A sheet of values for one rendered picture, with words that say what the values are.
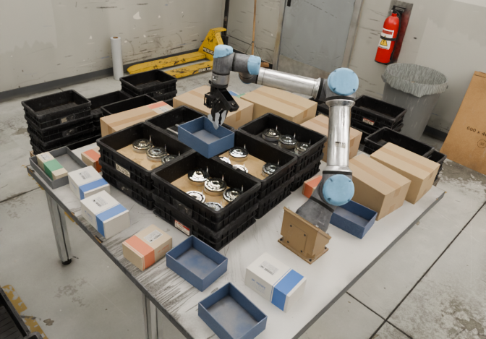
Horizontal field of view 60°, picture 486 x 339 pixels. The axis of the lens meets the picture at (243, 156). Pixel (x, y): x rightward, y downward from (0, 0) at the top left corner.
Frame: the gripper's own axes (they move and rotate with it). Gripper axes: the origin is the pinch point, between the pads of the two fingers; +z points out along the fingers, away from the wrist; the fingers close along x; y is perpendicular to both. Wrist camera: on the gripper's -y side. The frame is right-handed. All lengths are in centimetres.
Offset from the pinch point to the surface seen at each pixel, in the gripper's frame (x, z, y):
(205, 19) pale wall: -276, 44, 332
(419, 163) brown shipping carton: -94, 19, -58
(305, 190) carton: -43, 36, -25
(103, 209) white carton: 47, 36, 18
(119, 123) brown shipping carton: 8, 27, 71
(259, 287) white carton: 21, 40, -53
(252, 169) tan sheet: -23.1, 27.3, -4.2
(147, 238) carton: 41, 37, -8
